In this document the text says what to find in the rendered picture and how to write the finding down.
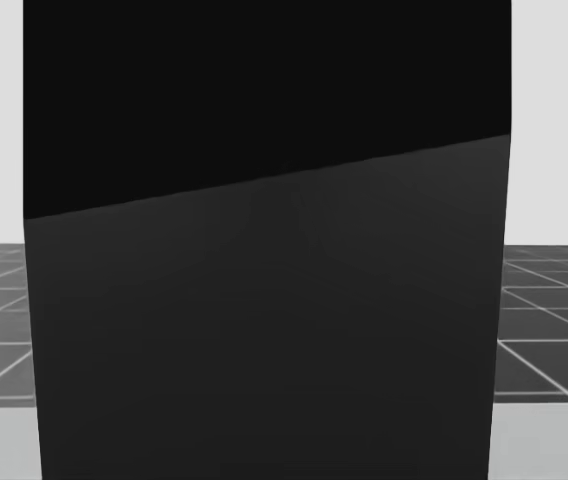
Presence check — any black screen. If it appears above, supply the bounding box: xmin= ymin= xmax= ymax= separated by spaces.
xmin=22 ymin=0 xmax=513 ymax=480

